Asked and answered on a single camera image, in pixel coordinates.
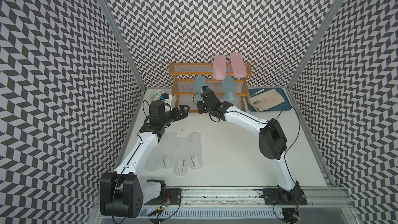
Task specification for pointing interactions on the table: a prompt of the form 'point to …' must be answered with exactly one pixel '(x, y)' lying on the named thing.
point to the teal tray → (254, 92)
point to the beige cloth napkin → (262, 106)
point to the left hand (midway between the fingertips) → (183, 109)
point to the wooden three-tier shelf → (183, 83)
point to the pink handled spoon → (257, 102)
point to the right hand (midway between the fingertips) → (201, 105)
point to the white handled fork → (258, 92)
